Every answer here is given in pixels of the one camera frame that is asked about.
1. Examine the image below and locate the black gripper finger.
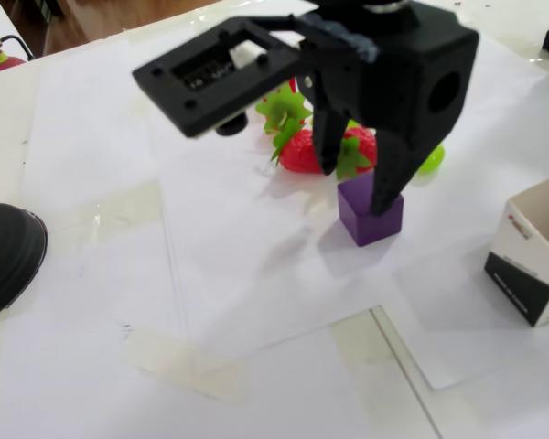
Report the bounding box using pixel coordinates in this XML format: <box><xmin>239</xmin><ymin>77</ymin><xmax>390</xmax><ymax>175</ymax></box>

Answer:
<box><xmin>371</xmin><ymin>130</ymin><xmax>429</xmax><ymax>217</ymax></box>
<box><xmin>313</xmin><ymin>107</ymin><xmax>349</xmax><ymax>176</ymax></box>

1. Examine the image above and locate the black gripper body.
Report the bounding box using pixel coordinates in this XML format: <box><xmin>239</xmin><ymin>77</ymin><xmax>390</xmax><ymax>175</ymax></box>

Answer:
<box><xmin>301</xmin><ymin>8</ymin><xmax>480</xmax><ymax>159</ymax></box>

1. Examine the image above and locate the purple cube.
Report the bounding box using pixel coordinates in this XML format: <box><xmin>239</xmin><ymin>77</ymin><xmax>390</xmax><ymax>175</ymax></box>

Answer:
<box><xmin>337</xmin><ymin>172</ymin><xmax>404</xmax><ymax>248</ymax></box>

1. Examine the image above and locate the green plastic grape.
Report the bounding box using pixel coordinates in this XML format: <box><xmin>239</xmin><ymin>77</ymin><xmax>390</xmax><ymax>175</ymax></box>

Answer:
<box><xmin>414</xmin><ymin>144</ymin><xmax>446</xmax><ymax>176</ymax></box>

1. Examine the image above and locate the open white black cardboard box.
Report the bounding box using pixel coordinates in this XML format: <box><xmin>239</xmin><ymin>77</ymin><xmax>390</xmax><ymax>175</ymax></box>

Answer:
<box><xmin>483</xmin><ymin>172</ymin><xmax>549</xmax><ymax>328</ymax></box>

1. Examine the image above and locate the red fire extinguisher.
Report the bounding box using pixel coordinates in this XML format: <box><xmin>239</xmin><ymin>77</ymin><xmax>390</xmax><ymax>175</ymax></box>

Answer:
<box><xmin>0</xmin><ymin>30</ymin><xmax>37</xmax><ymax>76</ymax></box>

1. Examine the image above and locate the black round domed object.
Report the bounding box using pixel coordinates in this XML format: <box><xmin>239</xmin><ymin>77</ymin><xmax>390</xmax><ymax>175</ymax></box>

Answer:
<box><xmin>0</xmin><ymin>203</ymin><xmax>49</xmax><ymax>326</ymax></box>

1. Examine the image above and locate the dark braided cable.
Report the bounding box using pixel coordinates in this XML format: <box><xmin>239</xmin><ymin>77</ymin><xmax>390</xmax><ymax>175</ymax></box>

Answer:
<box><xmin>296</xmin><ymin>12</ymin><xmax>380</xmax><ymax>61</ymax></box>

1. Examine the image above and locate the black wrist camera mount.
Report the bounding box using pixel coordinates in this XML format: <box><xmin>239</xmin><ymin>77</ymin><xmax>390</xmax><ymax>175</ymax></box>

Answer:
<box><xmin>132</xmin><ymin>16</ymin><xmax>304</xmax><ymax>139</ymax></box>

